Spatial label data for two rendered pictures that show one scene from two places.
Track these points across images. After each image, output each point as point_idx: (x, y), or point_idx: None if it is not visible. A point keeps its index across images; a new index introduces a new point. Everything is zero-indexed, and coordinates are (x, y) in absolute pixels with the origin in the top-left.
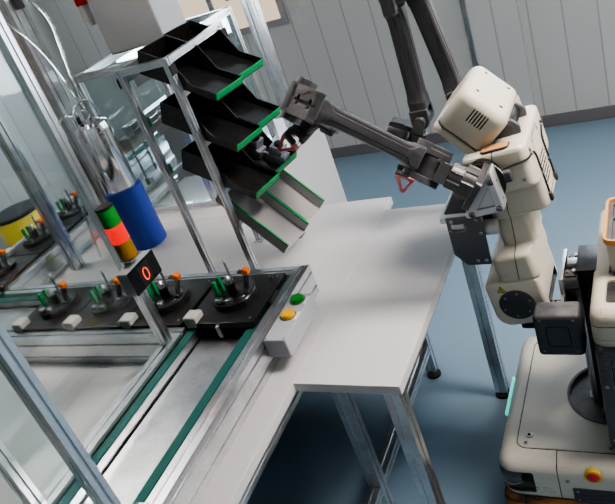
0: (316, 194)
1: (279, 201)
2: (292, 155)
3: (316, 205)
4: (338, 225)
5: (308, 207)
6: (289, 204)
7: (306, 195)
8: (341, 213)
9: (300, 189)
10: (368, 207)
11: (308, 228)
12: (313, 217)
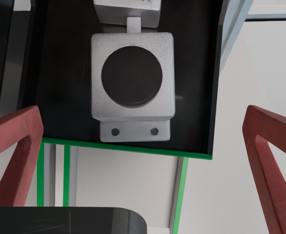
0: (176, 226)
1: (38, 164)
2: (168, 155)
3: (170, 218)
4: (214, 231)
5: (147, 205)
6: (117, 163)
7: (175, 189)
8: (260, 216)
9: (179, 170)
10: None
11: (201, 164)
12: (240, 156)
